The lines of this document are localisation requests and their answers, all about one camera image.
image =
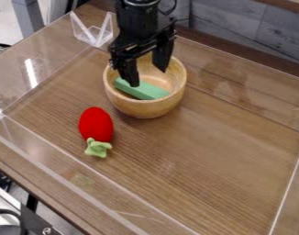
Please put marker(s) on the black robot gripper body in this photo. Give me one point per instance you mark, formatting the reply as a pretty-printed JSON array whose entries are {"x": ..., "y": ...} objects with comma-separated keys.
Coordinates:
[{"x": 140, "y": 22}]

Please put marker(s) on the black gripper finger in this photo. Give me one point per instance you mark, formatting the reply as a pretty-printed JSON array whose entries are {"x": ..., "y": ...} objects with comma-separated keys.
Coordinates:
[
  {"x": 126, "y": 68},
  {"x": 161, "y": 52}
]

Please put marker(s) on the green rectangular block stick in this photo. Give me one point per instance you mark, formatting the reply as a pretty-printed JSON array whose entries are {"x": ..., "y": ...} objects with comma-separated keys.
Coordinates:
[{"x": 144, "y": 92}]

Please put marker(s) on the light brown wooden bowl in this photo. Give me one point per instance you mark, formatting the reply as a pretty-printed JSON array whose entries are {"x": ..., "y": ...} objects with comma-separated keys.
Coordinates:
[{"x": 172, "y": 81}]

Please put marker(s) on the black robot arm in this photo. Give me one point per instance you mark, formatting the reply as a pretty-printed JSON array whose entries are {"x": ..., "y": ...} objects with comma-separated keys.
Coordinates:
[{"x": 137, "y": 2}]

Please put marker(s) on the red plush strawberry toy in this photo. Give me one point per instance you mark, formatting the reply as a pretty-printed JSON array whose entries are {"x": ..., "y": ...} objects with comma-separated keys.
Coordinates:
[{"x": 96, "y": 129}]

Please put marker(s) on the grey cabinet leg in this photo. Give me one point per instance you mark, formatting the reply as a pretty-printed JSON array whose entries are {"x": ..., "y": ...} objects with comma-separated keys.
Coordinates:
[{"x": 28, "y": 15}]

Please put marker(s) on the clear acrylic enclosure wall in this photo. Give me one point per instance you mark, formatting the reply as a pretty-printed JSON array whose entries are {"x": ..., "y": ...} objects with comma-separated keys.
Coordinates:
[{"x": 209, "y": 170}]

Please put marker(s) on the black table clamp mount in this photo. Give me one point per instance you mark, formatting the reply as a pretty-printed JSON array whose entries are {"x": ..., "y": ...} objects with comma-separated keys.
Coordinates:
[{"x": 34, "y": 224}]

